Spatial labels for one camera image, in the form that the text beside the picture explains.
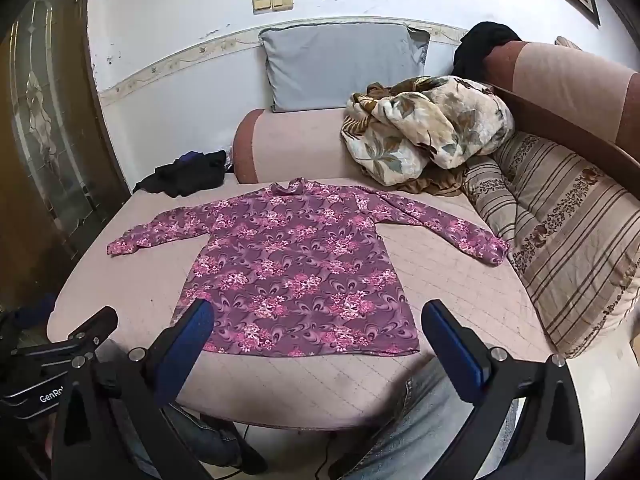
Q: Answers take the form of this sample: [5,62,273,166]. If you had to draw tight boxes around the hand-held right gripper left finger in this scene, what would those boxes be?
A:
[52,299,216,480]

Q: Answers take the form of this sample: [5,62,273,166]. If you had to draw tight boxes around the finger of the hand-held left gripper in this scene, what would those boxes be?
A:
[67,306,119,347]

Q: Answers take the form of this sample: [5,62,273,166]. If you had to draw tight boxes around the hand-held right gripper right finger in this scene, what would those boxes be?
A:
[421,299,584,480]

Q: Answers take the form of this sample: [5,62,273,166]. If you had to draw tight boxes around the purple floral shirt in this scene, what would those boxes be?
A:
[106,177,511,358]

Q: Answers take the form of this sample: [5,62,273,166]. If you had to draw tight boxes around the black clothes pile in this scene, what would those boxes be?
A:
[132,150,228,198]

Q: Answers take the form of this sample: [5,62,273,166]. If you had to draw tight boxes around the dark blue cloth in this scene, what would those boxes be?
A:
[14,292,58,332]

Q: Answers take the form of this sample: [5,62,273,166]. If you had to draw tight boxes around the person's blue jeans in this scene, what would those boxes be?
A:
[117,360,518,480]

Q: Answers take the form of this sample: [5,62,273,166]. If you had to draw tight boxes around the striped floral cushion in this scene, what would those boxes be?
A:
[462,130,640,358]

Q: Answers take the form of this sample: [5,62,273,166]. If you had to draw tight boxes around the wooden door with glass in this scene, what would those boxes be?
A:
[0,0,131,301]

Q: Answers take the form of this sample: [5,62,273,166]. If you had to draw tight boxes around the cream floral blanket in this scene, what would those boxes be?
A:
[341,75,516,197]

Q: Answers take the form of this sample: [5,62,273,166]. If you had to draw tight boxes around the beige checked bedsheet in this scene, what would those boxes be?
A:
[47,40,640,431]

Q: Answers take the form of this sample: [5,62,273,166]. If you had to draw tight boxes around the black garment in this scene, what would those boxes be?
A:
[452,21,523,83]

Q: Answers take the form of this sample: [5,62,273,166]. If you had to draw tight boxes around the grey pillow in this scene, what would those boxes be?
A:
[259,25,431,113]

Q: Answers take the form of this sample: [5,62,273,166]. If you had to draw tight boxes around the black cable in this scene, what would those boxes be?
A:
[314,430,342,480]

